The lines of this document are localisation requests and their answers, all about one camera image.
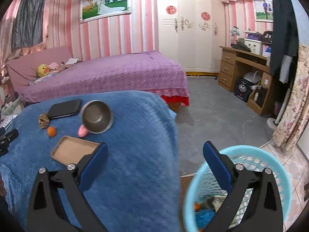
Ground desk lamp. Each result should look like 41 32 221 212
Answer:
229 26 239 45

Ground white round appliance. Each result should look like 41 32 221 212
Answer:
243 71 262 85

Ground white fan stand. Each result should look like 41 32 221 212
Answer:
267 77 294 133

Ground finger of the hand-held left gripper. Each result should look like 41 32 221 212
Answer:
0 129 19 157

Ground framed wall picture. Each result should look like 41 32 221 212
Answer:
79 0 132 24

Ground pink steel-lined mug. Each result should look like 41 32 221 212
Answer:
78 100 114 138

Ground blue plastic bag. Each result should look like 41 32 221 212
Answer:
195 209 216 230

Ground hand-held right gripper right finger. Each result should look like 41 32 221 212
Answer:
202 141 284 232

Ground black case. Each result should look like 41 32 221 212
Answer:
47 99 82 120

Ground purple dotted bed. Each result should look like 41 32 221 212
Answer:
14 51 190 107

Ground dark hanging coat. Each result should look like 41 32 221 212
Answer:
269 0 300 76

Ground blue fleece blanket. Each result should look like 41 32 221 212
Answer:
0 90 181 232

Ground pink curtain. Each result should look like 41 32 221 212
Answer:
0 0 49 63

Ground brown cardboard tray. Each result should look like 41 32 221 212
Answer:
50 136 100 166

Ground crumpled brown paper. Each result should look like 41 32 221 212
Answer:
39 112 51 129

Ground pink covered headboard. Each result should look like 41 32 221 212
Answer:
6 46 73 92

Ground white wardrobe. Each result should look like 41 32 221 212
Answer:
156 0 226 73

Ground floral curtain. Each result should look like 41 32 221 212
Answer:
272 43 309 150

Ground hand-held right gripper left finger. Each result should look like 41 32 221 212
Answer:
26 142 109 232

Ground grey curtain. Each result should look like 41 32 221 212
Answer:
12 0 47 49

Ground light blue plastic basket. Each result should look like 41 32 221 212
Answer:
183 145 292 232

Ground yellow duck plush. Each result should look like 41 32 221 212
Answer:
36 64 50 78

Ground black printed box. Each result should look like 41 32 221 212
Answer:
234 77 254 102

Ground white storage box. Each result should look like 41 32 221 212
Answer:
243 38 263 55

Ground small framed photo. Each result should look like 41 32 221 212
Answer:
253 0 276 23

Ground wooden desk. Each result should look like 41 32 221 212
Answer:
218 45 278 116

